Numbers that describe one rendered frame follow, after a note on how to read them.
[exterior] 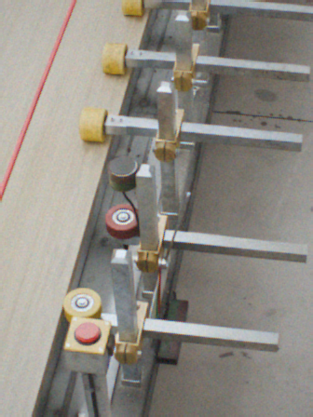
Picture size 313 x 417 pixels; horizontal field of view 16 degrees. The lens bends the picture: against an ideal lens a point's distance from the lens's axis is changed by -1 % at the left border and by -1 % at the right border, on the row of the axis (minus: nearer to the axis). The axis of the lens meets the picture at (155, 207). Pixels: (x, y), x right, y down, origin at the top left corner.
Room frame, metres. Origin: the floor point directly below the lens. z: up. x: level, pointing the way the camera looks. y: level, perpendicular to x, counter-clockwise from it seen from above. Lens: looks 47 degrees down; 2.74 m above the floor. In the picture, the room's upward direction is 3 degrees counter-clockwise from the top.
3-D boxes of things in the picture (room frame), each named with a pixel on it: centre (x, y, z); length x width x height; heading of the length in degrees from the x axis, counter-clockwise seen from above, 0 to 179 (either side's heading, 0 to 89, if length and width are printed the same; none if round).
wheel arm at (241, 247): (1.62, -0.12, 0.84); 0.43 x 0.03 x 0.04; 78
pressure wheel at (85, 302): (1.43, 0.17, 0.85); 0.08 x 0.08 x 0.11
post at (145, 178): (1.61, 0.02, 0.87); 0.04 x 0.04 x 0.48; 78
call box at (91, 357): (1.11, 0.13, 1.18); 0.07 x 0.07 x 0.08; 78
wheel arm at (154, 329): (1.39, -0.03, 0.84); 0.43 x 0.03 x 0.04; 78
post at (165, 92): (1.86, -0.04, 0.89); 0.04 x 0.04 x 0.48; 78
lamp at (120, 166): (1.62, 0.06, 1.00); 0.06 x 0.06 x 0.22; 78
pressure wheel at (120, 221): (1.67, 0.07, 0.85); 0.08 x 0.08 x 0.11
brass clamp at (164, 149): (1.88, -0.04, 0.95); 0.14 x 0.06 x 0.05; 168
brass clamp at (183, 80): (2.12, -0.10, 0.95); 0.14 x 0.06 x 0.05; 168
